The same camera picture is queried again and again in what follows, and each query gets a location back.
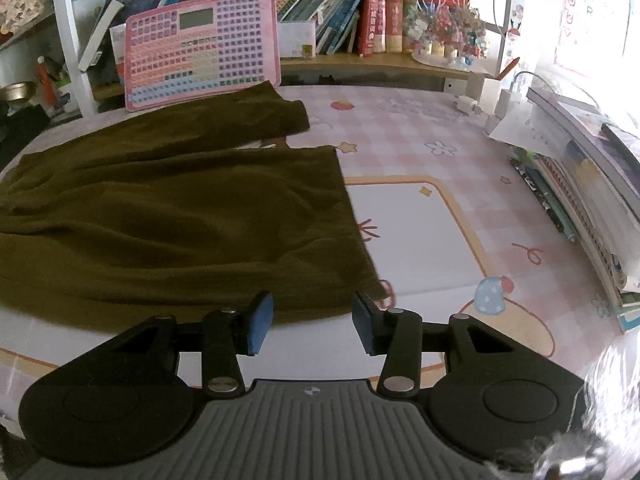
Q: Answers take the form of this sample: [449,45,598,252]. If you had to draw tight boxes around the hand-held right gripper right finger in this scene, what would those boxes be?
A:
[352,290,524,400]

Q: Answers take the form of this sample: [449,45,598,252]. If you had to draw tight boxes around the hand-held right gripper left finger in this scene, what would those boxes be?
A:
[94,290,275,400]

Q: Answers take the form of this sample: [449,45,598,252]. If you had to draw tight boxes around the olive brown pants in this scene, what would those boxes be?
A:
[0,80,388,335]

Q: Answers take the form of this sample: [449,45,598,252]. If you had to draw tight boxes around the pink checkered printed table mat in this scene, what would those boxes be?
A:
[0,84,640,421]

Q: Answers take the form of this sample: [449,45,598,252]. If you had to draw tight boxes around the white paper sheet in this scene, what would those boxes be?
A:
[487,105,571,158]

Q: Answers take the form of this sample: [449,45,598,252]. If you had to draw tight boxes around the stack of books and notebooks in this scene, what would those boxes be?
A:
[507,77,640,335]

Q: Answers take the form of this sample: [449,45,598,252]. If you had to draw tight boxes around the white pen holder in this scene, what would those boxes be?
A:
[467,71,503,106]

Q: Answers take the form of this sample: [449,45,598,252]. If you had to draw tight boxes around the pink toy learning tablet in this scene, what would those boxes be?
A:
[122,0,282,112]

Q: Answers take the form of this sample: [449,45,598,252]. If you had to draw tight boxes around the colourful figurine cluster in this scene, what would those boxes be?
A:
[402,0,488,67]

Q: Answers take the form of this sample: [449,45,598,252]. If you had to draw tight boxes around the row of upright books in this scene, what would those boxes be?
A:
[150,0,373,57]

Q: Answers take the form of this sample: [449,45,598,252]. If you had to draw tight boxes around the metal bowl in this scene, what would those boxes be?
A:
[0,81,36,107]

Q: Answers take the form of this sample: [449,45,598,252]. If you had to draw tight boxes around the white shelf frame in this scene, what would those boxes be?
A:
[47,0,131,118]

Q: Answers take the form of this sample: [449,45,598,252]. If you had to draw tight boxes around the wall poster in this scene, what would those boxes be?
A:
[552,0,633,78]

